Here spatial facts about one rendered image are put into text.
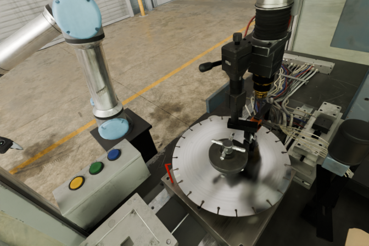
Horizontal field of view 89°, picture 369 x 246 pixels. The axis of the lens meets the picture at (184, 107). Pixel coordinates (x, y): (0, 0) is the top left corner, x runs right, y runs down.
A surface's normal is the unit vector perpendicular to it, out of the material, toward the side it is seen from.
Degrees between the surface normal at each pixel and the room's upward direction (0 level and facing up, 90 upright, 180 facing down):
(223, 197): 0
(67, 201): 0
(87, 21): 82
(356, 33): 90
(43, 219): 90
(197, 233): 0
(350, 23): 90
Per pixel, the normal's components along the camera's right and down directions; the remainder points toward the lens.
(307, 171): -0.70, 0.54
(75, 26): 0.44, 0.41
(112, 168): -0.14, -0.76
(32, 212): 0.70, 0.38
